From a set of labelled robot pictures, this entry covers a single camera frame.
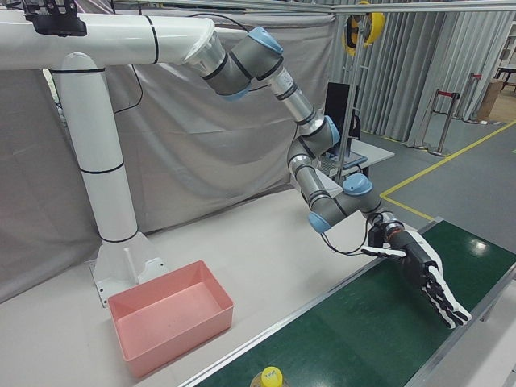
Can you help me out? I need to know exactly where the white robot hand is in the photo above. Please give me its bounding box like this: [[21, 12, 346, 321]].
[[360, 229, 472, 331]]

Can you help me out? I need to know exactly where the pink plastic basket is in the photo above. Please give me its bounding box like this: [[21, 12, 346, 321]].
[[107, 260, 235, 379]]

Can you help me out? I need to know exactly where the green conveyor belt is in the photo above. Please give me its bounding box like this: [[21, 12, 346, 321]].
[[177, 217, 516, 387]]

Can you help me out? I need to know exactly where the white desk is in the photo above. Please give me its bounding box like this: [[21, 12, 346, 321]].
[[314, 139, 396, 190]]

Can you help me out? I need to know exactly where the metal barrier stanchion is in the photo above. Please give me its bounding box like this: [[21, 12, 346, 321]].
[[429, 92, 460, 157], [463, 72, 483, 124], [417, 89, 443, 152]]

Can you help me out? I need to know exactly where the brown cardboard box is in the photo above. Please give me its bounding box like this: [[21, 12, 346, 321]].
[[477, 78, 505, 122]]

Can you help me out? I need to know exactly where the black monitor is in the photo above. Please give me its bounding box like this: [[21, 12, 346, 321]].
[[324, 82, 362, 140]]

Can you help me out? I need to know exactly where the orange drink bottle yellow cap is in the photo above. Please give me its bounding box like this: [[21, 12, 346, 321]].
[[248, 365, 298, 387]]

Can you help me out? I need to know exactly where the yellow hard hat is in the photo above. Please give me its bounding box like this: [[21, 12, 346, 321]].
[[342, 15, 360, 56], [360, 11, 387, 46]]

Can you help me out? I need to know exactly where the grey fabric curtain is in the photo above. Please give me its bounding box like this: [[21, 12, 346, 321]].
[[0, 7, 343, 306]]

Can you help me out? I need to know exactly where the white robot torso stand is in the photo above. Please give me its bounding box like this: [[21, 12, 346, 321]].
[[0, 10, 227, 310]]

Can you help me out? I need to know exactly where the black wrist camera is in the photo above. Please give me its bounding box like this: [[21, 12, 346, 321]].
[[367, 220, 388, 248]]

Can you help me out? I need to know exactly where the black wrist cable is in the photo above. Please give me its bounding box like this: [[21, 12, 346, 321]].
[[320, 229, 374, 256]]

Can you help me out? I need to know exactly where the black head camera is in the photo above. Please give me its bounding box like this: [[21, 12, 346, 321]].
[[23, 0, 88, 37]]

